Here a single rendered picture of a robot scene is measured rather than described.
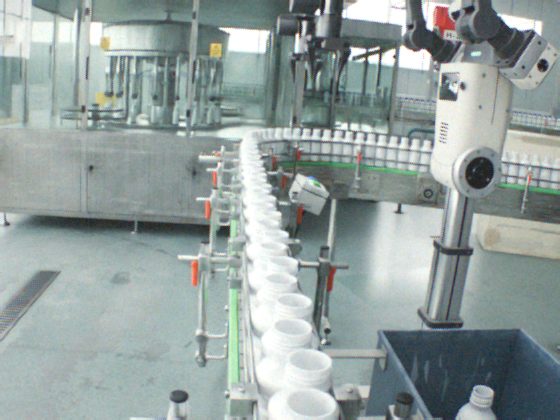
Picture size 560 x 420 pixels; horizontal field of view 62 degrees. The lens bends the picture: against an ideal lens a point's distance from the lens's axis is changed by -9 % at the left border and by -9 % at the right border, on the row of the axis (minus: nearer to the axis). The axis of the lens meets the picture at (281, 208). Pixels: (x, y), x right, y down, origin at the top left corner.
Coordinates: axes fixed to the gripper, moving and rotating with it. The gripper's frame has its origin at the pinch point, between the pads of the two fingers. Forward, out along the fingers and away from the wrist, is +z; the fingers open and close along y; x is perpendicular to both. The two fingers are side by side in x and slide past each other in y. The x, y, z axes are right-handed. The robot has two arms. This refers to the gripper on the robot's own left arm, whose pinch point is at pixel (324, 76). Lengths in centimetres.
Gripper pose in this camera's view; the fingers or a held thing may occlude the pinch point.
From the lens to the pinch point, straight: 123.9
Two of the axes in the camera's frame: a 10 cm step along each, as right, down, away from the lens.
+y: 9.9, 0.8, 1.0
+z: -1.0, 9.7, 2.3
